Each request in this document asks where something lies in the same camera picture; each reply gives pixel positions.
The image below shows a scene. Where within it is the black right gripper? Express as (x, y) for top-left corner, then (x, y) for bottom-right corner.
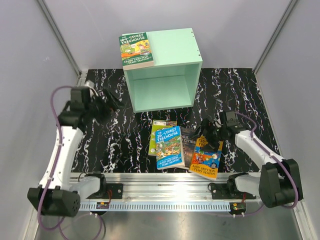
(188, 118), (226, 153)

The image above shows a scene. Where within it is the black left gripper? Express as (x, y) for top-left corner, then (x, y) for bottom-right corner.
(85, 87), (125, 125)

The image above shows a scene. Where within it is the dark Tale of Two Cities book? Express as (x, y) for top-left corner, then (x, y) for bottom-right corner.
(180, 127), (199, 170)

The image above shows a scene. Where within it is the blue 26-Storey Treehouse book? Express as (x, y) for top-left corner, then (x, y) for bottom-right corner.
(155, 126), (185, 170)

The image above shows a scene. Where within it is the green 104-Storey Treehouse book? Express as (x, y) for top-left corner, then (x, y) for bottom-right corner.
(118, 32), (154, 71)

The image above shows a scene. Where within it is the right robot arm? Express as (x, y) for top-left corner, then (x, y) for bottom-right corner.
(195, 111), (303, 209)

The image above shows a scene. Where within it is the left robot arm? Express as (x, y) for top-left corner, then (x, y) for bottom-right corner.
(27, 85), (124, 217)

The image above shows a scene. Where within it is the orange 130-Storey Treehouse book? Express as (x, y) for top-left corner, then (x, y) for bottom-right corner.
(189, 136), (223, 180)

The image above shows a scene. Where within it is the black marble pattern mat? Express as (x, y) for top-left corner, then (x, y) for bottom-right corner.
(71, 68), (279, 173)

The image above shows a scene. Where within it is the lime green book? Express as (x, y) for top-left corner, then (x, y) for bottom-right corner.
(148, 120), (177, 156)

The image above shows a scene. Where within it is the mint green open box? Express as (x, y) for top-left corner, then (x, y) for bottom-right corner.
(124, 28), (203, 113)

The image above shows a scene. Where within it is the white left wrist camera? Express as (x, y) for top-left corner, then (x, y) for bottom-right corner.
(84, 80), (98, 97)

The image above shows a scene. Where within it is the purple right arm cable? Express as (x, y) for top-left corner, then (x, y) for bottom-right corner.
(234, 112), (300, 208)

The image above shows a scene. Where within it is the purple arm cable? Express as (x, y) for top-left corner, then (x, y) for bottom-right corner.
(234, 112), (300, 208)
(37, 85), (103, 240)

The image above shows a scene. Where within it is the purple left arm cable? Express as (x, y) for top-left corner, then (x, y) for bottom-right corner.
(37, 85), (103, 240)

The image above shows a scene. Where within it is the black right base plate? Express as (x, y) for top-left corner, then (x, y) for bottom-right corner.
(207, 182), (256, 200)

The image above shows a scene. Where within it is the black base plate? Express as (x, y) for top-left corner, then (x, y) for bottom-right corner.
(86, 183), (124, 200)
(207, 182), (256, 200)

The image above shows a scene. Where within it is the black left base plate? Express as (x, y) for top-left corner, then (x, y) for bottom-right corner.
(86, 183), (124, 200)

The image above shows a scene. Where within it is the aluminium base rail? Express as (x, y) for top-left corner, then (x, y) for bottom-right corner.
(69, 173), (266, 216)

